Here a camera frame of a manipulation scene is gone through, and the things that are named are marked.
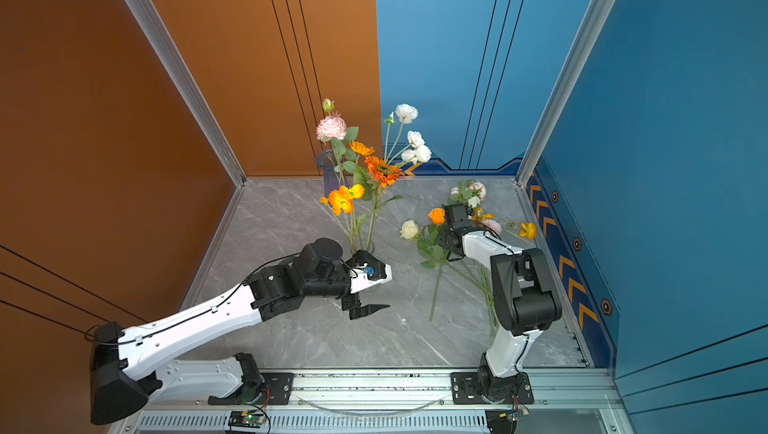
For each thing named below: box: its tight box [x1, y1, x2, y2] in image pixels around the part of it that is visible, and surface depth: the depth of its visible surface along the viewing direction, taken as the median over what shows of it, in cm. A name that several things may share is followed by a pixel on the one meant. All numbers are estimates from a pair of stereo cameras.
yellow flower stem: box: [508, 221, 537, 239], surface depth 105 cm
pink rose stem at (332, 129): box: [316, 98, 360, 249], surface depth 71 cm
